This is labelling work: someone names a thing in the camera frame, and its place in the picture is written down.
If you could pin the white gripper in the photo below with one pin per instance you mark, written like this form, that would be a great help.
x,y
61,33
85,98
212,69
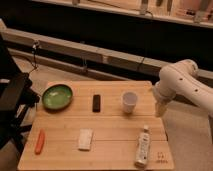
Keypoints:
x,y
162,94

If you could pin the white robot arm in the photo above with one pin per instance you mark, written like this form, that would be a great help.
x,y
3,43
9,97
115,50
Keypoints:
x,y
180,78

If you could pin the green ceramic bowl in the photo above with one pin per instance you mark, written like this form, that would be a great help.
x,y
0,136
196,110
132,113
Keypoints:
x,y
57,97

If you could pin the white squeeze bottle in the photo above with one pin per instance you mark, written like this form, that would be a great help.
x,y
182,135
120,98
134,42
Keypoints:
x,y
143,147

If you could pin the black rectangular remote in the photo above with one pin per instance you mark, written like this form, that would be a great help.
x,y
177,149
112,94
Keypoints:
x,y
96,103

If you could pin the white rectangular sponge block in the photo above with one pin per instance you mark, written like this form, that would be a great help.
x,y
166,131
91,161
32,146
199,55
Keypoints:
x,y
85,139

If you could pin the wooden table top board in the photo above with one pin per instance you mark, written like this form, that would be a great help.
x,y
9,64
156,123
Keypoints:
x,y
115,133

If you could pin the orange carrot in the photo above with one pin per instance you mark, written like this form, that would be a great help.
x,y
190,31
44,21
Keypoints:
x,y
40,142

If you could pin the black stand on left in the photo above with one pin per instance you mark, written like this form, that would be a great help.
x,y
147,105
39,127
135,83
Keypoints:
x,y
16,96

